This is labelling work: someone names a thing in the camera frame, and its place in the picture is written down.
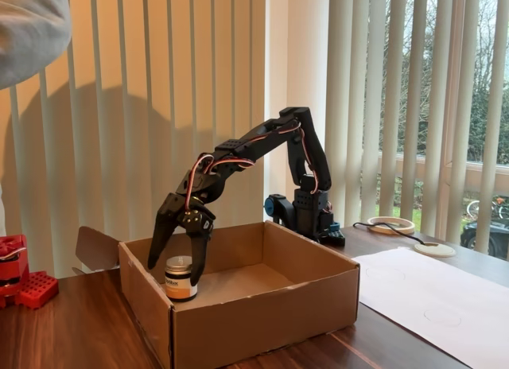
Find thin black cable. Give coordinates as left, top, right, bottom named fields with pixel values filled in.
left=352, top=221, right=429, bottom=247

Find masking tape roll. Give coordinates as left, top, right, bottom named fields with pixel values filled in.
left=366, top=216, right=416, bottom=236

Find white vertical blinds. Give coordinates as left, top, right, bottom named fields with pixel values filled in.
left=328, top=0, right=509, bottom=262

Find open cardboard box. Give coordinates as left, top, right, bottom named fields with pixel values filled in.
left=72, top=220, right=361, bottom=369

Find small jar with silver lid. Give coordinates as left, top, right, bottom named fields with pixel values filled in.
left=164, top=255, right=199, bottom=304

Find white paper sheet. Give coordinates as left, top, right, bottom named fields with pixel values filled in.
left=352, top=246, right=509, bottom=369

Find parked bicycle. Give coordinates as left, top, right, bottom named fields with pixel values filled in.
left=464, top=196, right=509, bottom=227

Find grey sleeved forearm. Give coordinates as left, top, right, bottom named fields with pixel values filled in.
left=0, top=0, right=72, bottom=90

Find cream vertical blinds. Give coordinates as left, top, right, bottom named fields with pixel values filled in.
left=0, top=0, right=266, bottom=278

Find dark parked car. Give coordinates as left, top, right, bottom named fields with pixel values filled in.
left=460, top=220, right=509, bottom=261

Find white desk cable grommet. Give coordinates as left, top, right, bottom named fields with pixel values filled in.
left=413, top=241, right=458, bottom=258

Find blue table clamp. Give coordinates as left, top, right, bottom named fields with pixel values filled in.
left=320, top=221, right=347, bottom=247
left=264, top=192, right=295, bottom=227

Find red leader arm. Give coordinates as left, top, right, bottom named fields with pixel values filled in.
left=0, top=233, right=60, bottom=310

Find red white servo wire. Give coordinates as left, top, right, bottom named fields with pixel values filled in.
left=185, top=153, right=255, bottom=211

